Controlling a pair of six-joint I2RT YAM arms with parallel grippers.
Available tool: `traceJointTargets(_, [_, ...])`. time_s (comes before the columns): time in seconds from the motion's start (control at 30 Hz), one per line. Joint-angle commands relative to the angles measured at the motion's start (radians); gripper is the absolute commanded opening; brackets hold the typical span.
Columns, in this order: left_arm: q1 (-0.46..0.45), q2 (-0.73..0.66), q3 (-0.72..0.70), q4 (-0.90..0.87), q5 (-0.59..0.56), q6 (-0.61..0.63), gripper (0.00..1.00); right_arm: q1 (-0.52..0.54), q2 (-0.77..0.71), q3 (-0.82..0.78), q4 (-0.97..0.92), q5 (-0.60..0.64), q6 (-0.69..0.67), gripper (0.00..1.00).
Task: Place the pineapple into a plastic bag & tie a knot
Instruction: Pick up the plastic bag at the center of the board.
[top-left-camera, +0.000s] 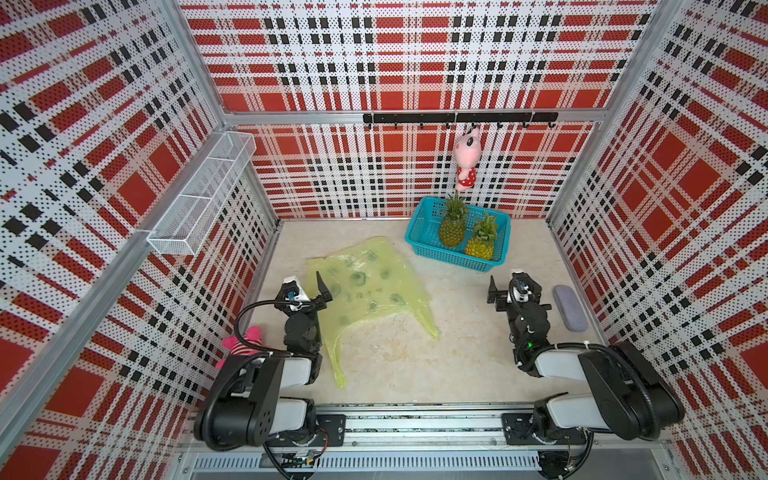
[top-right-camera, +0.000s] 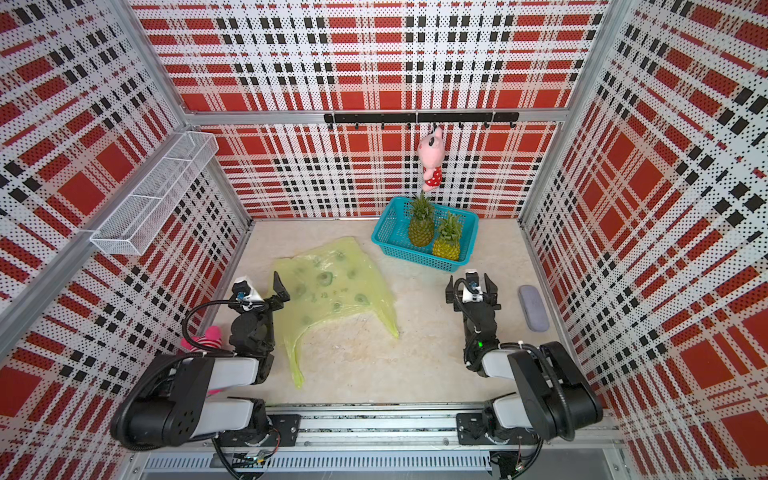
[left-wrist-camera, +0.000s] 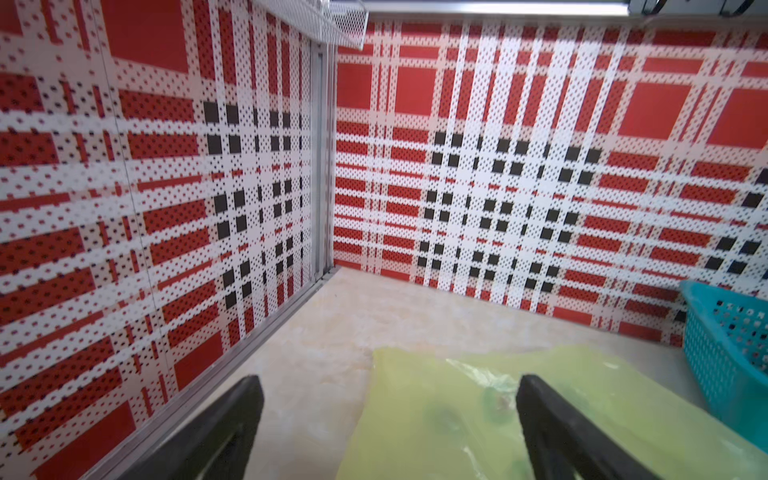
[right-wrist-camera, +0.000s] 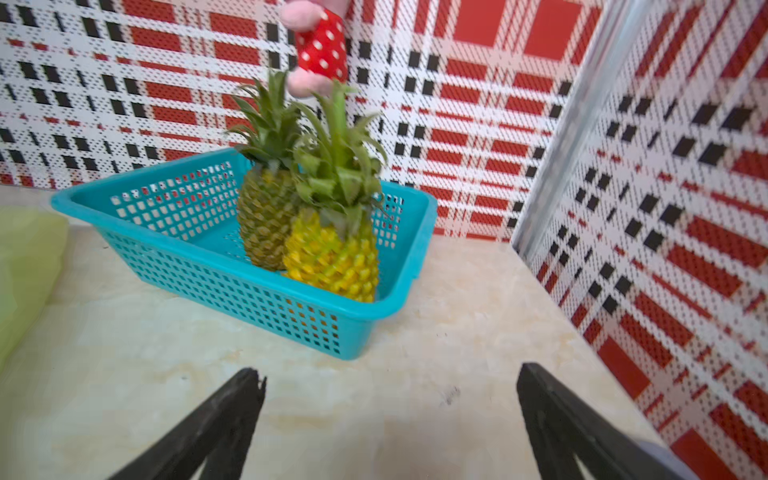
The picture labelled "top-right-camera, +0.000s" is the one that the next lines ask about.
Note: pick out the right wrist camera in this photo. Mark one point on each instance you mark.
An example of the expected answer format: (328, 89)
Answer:
(472, 291)

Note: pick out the teal plastic basket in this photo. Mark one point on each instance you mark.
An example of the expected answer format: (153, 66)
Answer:
(391, 234)

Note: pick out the black hook rail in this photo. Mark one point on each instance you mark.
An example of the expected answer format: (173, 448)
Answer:
(409, 118)

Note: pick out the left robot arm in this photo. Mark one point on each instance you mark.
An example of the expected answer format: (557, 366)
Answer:
(172, 403)

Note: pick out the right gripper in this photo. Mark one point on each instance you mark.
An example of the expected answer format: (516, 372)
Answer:
(491, 296)

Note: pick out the yellow pineapple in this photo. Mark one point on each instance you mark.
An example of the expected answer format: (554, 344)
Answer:
(447, 244)

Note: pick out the grey glasses case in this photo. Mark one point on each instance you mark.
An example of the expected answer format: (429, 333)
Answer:
(534, 309)

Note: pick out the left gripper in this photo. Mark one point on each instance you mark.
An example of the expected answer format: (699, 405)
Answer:
(273, 301)

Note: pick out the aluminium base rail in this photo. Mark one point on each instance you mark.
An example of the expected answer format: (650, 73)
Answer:
(418, 441)

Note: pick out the green plastic bag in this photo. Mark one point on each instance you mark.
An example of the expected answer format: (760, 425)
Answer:
(332, 282)

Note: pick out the white wire mesh shelf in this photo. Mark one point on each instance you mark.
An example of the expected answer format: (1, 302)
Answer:
(134, 224)

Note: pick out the green-yellow pineapple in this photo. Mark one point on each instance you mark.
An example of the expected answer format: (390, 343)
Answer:
(422, 221)

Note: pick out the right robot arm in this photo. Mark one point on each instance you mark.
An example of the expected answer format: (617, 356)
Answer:
(552, 397)

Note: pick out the pink striped plush toy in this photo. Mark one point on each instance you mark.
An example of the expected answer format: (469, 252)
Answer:
(211, 338)

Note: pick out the pink plush toy hanging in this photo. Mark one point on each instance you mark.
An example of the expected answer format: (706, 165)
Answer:
(431, 154)

